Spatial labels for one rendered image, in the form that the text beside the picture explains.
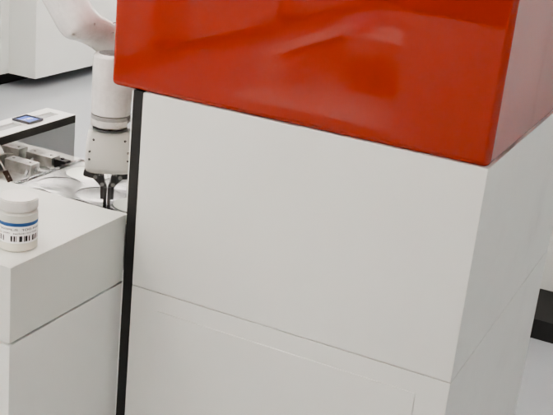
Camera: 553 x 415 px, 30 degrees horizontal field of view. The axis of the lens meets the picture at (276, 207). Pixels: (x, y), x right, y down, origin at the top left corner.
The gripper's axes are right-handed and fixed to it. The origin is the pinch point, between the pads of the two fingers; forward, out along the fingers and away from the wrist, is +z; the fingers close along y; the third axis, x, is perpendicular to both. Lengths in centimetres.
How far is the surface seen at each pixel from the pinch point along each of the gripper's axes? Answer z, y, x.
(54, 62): 76, 38, -475
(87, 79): 92, 17, -502
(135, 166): -14.6, -5.2, 24.8
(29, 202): -13.5, 13.3, 44.6
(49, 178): 2.4, 13.4, -16.0
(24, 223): -9.6, 14.1, 45.1
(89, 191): 2.4, 4.0, -8.1
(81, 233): -4.2, 4.3, 34.9
